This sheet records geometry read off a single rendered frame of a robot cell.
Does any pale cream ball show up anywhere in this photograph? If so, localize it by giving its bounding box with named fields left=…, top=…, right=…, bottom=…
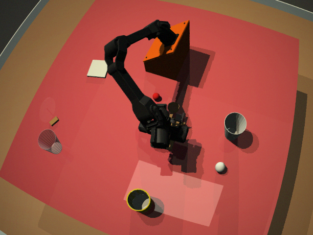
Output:
left=215, top=162, right=225, bottom=173

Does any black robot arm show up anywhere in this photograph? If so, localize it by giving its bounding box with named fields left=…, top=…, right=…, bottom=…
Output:
left=104, top=20, right=179, bottom=149

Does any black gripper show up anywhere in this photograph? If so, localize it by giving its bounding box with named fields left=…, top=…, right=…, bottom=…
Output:
left=138, top=122, right=189, bottom=143

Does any red ball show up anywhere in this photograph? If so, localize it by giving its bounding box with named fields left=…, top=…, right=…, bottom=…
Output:
left=153, top=93, right=160, bottom=100

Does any tan wooden catapult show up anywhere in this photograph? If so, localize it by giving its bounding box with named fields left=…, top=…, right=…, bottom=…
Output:
left=166, top=102, right=185, bottom=150

